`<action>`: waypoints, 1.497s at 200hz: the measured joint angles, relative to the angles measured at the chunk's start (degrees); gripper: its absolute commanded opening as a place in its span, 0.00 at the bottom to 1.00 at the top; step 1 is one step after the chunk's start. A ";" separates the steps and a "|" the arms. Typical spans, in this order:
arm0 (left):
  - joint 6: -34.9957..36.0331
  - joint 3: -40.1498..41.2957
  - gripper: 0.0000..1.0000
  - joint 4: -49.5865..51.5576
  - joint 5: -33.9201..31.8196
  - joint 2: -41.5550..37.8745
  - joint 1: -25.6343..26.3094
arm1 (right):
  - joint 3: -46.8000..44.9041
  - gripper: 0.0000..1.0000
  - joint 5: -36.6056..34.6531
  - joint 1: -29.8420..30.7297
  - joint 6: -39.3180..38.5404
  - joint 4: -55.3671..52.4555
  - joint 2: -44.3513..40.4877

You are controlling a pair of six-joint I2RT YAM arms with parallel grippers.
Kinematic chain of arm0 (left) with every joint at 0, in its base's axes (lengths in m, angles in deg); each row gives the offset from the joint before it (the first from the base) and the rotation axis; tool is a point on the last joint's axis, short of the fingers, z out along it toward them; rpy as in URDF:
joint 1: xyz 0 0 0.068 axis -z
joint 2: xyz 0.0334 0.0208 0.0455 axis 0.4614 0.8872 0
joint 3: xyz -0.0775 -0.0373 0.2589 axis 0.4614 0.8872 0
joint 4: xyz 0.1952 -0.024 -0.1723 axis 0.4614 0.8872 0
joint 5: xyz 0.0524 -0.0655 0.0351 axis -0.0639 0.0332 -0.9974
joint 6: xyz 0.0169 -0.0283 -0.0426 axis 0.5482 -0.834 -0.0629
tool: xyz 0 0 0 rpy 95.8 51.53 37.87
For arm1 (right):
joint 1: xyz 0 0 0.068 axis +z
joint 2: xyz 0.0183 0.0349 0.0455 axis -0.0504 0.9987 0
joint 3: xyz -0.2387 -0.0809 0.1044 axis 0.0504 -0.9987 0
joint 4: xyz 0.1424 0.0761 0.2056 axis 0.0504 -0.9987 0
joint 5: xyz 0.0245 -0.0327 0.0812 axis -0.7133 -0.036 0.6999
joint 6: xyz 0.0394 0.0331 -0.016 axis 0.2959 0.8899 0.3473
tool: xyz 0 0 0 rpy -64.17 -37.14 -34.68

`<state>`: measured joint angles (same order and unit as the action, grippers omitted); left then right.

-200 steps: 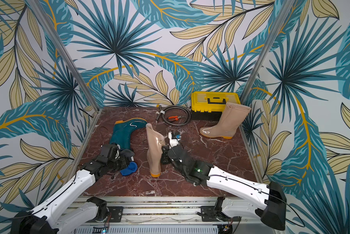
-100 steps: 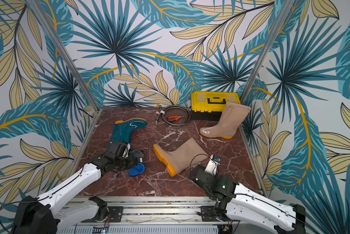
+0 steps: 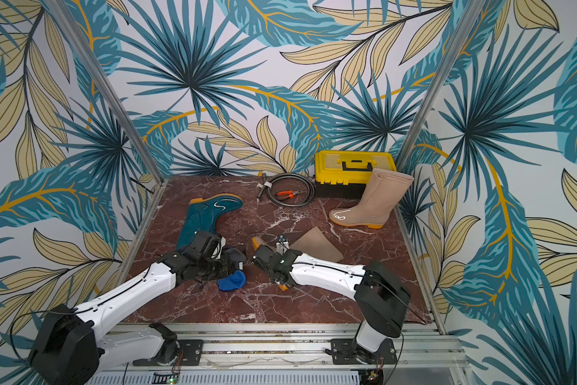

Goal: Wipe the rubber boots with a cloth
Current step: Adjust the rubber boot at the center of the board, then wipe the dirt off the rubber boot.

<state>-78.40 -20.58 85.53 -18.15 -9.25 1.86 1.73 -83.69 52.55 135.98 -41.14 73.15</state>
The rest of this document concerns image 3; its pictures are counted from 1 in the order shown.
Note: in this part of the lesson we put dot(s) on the aluminium front rail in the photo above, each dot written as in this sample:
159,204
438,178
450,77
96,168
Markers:
423,352

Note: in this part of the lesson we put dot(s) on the beige boot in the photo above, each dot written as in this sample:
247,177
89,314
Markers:
383,192
317,245

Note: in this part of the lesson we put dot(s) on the left aluminium frame post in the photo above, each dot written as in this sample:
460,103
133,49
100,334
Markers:
75,36

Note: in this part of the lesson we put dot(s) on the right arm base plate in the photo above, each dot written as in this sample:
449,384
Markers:
345,351

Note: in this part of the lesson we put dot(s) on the yellow black toolbox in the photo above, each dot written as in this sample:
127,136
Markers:
345,174

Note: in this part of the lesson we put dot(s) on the right aluminium frame post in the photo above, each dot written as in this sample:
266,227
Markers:
447,62

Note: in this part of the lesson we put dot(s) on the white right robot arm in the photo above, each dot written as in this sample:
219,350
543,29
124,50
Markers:
381,298

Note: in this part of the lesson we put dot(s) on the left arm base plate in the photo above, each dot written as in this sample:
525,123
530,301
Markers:
185,353

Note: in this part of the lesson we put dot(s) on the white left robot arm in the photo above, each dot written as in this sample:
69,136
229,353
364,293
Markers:
73,343

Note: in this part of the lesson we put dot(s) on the aluminium frame post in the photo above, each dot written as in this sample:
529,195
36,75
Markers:
75,36
447,62

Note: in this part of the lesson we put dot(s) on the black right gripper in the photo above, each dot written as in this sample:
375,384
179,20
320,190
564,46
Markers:
264,257

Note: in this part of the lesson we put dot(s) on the blue grey cloth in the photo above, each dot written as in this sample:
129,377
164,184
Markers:
234,281

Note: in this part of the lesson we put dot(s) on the teal rubber boot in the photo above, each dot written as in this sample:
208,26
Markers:
202,215

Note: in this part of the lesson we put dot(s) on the red handled pliers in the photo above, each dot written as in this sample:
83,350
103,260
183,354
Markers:
287,194

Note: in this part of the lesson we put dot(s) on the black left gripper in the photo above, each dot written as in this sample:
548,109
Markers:
226,268

